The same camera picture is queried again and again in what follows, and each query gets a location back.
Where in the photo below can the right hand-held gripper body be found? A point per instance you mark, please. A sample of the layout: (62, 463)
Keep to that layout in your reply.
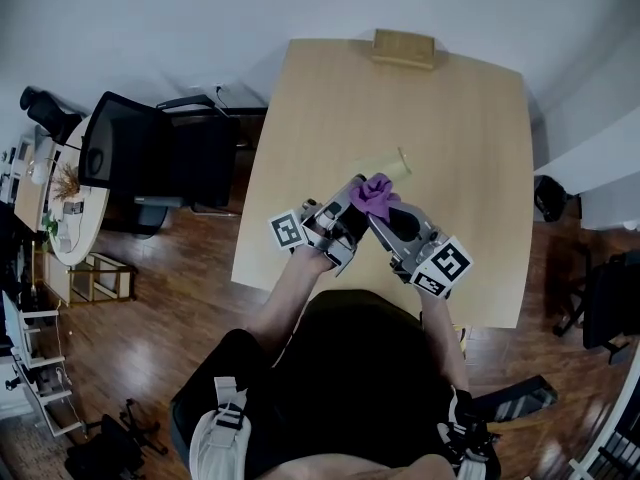
(440, 263)

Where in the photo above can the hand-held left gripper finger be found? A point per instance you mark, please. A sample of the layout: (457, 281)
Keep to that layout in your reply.
(356, 223)
(345, 193)

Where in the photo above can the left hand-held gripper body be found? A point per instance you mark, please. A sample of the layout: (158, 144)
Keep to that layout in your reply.
(320, 238)

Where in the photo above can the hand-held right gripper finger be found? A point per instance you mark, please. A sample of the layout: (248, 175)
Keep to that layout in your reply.
(387, 238)
(407, 223)

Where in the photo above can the purple cloth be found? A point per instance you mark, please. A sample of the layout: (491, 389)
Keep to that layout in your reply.
(372, 195)

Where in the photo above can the clear drinking glass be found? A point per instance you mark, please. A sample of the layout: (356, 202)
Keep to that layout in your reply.
(387, 165)

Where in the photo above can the person's left forearm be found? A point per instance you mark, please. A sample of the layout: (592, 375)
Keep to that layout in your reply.
(285, 308)

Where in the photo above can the person's right forearm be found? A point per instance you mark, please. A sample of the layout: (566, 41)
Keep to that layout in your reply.
(442, 338)

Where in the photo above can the yellow black hazard tape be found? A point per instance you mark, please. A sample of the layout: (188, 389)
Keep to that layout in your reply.
(460, 343)

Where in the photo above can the black bag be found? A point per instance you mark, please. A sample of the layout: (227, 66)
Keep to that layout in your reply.
(552, 198)

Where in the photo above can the person's black shirt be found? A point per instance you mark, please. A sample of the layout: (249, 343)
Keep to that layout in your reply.
(350, 378)

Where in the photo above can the small wooden box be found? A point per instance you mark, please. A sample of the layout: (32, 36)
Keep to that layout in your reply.
(402, 48)

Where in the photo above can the dark flat box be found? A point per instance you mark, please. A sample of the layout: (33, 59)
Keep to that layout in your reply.
(520, 398)

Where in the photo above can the black swivel office chair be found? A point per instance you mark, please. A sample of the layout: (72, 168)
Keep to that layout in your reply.
(610, 308)

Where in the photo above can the white cabinet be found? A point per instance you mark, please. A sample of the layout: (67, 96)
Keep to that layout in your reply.
(610, 210)

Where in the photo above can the black mesh office chair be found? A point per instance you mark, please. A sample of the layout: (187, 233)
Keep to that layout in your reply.
(150, 158)

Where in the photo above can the round white table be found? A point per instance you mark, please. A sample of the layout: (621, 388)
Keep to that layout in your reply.
(85, 223)

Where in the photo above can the white wooden rack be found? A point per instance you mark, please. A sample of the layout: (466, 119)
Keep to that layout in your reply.
(610, 453)

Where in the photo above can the dried brown plant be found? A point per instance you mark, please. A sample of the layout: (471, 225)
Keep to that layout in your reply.
(66, 183)

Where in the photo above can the green potted plant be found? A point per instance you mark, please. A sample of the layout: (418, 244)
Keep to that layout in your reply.
(50, 228)

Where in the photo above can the white globe lamp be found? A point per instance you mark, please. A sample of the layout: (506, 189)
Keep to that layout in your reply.
(39, 172)

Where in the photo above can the light wooden cabinet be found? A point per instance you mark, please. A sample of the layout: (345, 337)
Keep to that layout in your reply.
(32, 193)

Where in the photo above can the black headrest office chair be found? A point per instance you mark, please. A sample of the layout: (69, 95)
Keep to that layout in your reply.
(47, 113)

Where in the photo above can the white shelf unit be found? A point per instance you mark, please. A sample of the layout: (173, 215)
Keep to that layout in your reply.
(30, 363)

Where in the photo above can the wooden stool frame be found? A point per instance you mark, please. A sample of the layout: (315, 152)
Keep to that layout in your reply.
(102, 280)

